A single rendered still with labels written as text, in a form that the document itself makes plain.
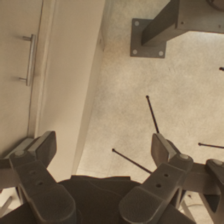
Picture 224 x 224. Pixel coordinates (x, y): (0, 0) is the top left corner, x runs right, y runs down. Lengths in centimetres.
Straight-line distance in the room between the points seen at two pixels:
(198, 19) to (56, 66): 49
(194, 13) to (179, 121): 120
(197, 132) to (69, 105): 137
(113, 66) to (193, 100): 79
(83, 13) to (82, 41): 9
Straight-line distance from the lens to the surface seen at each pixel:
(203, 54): 163
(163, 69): 148
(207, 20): 58
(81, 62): 61
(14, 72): 53
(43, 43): 62
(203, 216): 170
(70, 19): 64
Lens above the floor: 140
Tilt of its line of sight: 74 degrees down
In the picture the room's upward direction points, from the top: 177 degrees clockwise
